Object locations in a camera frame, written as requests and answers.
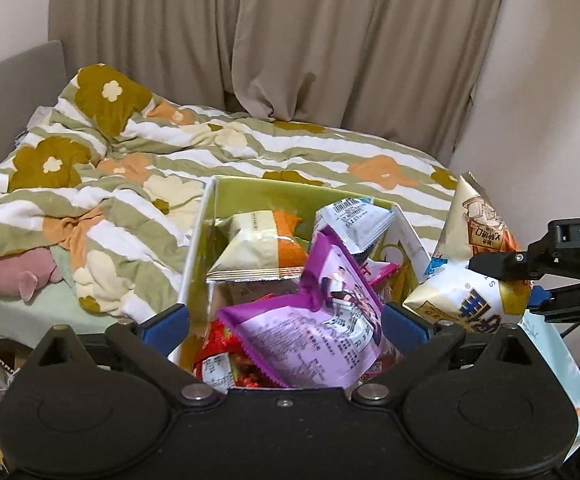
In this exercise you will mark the white blue barcode snack bag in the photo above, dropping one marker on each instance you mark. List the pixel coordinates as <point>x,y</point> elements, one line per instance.
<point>358,222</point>

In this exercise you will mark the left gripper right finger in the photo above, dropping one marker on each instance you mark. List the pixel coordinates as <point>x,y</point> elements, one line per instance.
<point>424,347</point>

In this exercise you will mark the pink white snack bag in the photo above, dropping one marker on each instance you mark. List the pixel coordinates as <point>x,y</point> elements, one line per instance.
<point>376,272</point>

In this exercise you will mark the beige curtain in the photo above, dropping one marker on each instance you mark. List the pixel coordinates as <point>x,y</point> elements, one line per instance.
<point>401,69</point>

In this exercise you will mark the floral striped duvet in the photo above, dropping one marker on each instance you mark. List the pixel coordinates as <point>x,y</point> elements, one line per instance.
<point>114,175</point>

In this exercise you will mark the green cardboard box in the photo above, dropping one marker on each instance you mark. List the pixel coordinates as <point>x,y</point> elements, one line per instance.
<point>225,196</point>

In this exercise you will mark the grey upholstered headboard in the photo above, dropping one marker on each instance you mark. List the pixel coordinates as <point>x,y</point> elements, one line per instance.
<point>28,80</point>

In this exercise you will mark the purple snack bag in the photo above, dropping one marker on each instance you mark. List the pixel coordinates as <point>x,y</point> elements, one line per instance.
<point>326,335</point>

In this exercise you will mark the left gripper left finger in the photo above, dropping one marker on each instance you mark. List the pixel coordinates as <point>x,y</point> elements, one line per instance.
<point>144,349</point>

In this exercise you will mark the yellow orange snack bag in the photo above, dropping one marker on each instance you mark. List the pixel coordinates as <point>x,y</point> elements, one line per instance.
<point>261,246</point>

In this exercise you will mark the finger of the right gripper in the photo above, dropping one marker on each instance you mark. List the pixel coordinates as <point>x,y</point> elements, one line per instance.
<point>505,266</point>
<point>558,305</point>

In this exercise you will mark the pink plush toy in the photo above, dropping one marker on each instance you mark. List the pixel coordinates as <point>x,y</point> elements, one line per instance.
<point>21,276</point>

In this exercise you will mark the red snack bag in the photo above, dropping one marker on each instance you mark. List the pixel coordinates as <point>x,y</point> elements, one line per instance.
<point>222,363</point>

